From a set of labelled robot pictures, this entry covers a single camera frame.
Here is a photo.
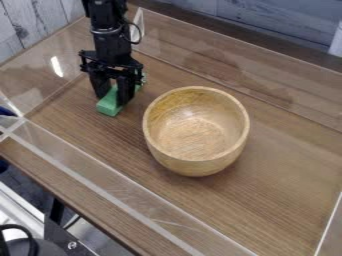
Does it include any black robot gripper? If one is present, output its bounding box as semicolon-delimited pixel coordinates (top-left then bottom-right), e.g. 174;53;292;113
79;27;143;106

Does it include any green rectangular block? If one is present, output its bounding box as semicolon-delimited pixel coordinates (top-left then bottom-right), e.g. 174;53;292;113
95;73;147;118

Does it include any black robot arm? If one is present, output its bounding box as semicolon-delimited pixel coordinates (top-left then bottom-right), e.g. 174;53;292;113
79;0;143;106

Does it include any light wooden bowl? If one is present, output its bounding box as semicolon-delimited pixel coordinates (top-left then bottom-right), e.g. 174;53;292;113
142;86;252;177

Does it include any blue object at left edge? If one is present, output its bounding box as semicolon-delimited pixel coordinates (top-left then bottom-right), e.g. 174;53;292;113
0;106;18;117

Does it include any black table leg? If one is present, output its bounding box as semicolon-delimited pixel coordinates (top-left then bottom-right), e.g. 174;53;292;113
50;198;66;225

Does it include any clear acrylic tray enclosure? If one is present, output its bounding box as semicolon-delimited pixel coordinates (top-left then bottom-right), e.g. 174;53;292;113
0;8;342;256

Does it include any black metal bracket with screw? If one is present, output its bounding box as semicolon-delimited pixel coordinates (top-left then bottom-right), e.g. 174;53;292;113
42;216;102;256

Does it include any black cable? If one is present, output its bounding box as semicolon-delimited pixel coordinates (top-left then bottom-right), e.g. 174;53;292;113
0;223;41;256

